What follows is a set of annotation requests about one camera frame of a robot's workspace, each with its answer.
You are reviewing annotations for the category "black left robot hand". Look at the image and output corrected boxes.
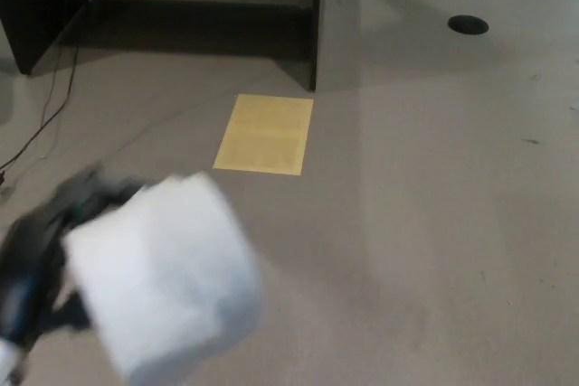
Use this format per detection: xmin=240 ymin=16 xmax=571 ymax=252
xmin=0 ymin=166 xmax=151 ymax=347

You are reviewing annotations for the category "white toilet paper roll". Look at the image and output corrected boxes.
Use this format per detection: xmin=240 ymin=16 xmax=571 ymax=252
xmin=62 ymin=171 xmax=264 ymax=386

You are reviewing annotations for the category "long thin grey cable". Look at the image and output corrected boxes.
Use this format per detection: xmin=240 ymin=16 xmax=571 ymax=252
xmin=97 ymin=97 xmax=236 ymax=165

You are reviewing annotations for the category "black round floor cap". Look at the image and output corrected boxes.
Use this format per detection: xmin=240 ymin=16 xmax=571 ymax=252
xmin=447 ymin=14 xmax=490 ymax=35

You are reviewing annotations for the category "dark wooden desk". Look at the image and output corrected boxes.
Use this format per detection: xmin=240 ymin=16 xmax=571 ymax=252
xmin=0 ymin=0 xmax=363 ymax=93

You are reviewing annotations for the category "yellow paper sheet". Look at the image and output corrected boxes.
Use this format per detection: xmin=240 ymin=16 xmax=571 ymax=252
xmin=212 ymin=93 xmax=315 ymax=176

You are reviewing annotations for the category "thin dark cable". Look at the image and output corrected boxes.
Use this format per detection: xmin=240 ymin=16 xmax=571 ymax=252
xmin=39 ymin=53 xmax=62 ymax=132

